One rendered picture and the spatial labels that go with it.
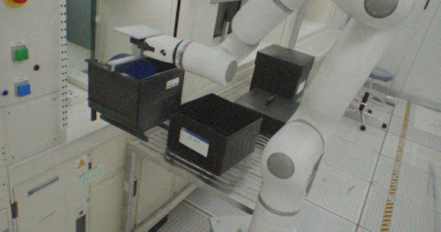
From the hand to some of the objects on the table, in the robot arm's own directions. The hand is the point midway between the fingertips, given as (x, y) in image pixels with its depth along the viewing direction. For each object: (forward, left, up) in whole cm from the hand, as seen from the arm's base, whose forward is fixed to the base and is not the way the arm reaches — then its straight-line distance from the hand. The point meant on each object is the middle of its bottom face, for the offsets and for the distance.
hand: (140, 38), depth 104 cm
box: (+78, -92, -49) cm, 130 cm away
